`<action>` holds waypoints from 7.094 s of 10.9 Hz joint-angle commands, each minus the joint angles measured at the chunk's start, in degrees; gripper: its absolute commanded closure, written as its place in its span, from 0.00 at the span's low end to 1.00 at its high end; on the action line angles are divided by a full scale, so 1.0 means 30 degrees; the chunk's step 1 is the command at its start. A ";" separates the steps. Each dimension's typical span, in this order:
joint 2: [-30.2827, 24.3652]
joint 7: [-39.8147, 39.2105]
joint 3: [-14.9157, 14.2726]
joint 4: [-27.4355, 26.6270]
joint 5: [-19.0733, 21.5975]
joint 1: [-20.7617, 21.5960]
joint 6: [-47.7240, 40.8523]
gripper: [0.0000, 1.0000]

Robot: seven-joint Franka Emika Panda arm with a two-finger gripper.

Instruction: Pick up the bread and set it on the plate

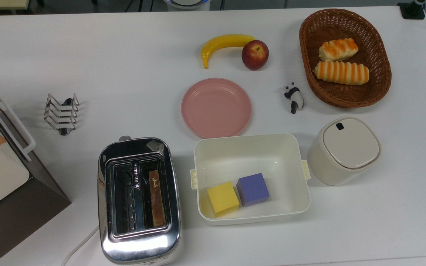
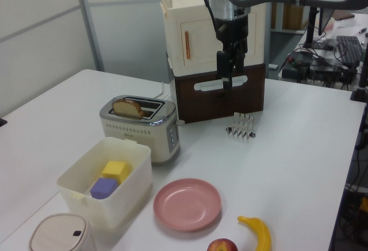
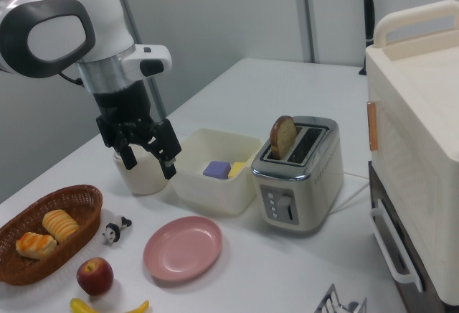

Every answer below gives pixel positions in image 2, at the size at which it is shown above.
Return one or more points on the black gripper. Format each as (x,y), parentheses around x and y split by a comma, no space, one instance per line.
(231,32)

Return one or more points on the toast bread slice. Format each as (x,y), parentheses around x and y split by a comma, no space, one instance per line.
(126,109)

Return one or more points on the pink plate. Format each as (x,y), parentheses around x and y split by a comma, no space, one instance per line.
(187,205)

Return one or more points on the brown drawer box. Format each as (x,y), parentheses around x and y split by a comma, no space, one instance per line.
(201,104)

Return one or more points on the cream toy oven cabinet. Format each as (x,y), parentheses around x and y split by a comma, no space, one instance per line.
(178,32)

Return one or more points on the black electronics box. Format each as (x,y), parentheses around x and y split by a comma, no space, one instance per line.
(297,66)

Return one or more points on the wooden shelf unit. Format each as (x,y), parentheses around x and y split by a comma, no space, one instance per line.
(290,18)

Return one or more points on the silver metal toast rack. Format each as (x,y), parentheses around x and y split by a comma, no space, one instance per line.
(240,131)

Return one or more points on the black monitor stand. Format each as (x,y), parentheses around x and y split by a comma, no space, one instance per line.
(312,29)

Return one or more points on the black keyboard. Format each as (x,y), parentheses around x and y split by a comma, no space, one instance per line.
(349,49)

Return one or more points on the cream two-slot toaster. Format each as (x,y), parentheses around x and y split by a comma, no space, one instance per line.
(129,136)

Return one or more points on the black clamp pole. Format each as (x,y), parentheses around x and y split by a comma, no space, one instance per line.
(362,81)

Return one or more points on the yellow block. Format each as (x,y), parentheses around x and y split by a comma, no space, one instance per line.
(113,168)

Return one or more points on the yellow toy banana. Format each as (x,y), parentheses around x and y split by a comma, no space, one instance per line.
(263,233)

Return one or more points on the purple block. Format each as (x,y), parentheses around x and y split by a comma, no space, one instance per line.
(102,187)

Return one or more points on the red apple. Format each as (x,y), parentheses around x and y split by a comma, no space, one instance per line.
(222,245)

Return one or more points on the white plastic storage container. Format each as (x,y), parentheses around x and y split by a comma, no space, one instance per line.
(115,205)

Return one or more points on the small cream trash bin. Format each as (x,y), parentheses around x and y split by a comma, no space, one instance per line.
(57,233)

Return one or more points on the black camera stand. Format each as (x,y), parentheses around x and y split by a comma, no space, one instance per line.
(3,122)

